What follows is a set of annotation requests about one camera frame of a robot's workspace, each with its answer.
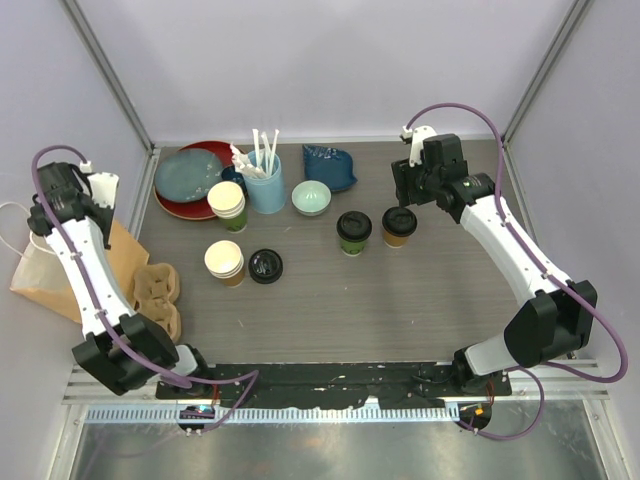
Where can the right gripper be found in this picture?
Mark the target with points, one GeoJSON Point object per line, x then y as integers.
{"type": "Point", "coordinates": [403, 174]}

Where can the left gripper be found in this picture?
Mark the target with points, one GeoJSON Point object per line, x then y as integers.
{"type": "Point", "coordinates": [107, 212]}

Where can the brown paper bag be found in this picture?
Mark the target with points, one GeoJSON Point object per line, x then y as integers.
{"type": "Point", "coordinates": [40, 276]}

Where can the brown paper cup stack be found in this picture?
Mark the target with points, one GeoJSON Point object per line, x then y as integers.
{"type": "Point", "coordinates": [225, 261]}

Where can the single brown paper cup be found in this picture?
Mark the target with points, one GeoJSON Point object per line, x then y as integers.
{"type": "Point", "coordinates": [394, 241]}

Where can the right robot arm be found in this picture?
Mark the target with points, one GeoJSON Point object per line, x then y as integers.
{"type": "Point", "coordinates": [550, 322]}

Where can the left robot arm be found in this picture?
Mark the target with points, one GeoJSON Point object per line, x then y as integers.
{"type": "Point", "coordinates": [73, 212]}

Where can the dark blue leaf-shaped plate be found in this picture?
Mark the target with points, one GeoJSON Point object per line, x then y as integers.
{"type": "Point", "coordinates": [330, 166]}

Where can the cardboard cup carrier stack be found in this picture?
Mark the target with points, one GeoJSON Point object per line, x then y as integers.
{"type": "Point", "coordinates": [156, 290]}

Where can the grey-blue round plate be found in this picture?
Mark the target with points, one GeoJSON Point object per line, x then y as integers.
{"type": "Point", "coordinates": [187, 175]}

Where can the red round plate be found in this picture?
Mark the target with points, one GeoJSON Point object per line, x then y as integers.
{"type": "Point", "coordinates": [200, 209]}

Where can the pale green ceramic bowl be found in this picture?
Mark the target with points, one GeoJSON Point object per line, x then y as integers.
{"type": "Point", "coordinates": [311, 198]}

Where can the green paper cup stack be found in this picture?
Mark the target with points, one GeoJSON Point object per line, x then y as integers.
{"type": "Point", "coordinates": [227, 200]}

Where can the light blue straw holder cup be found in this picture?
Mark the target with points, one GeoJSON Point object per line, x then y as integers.
{"type": "Point", "coordinates": [267, 195]}

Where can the black lid stack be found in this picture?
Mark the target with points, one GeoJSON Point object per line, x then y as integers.
{"type": "Point", "coordinates": [265, 266]}

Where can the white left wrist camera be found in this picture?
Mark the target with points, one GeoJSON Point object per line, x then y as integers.
{"type": "Point", "coordinates": [104, 185]}

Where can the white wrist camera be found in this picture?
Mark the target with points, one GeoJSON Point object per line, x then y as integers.
{"type": "Point", "coordinates": [104, 185]}
{"type": "Point", "coordinates": [414, 137]}

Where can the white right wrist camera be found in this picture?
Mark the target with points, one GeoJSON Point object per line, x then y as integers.
{"type": "Point", "coordinates": [414, 137]}

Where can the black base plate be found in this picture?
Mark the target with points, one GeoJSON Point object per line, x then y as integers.
{"type": "Point", "coordinates": [338, 386]}

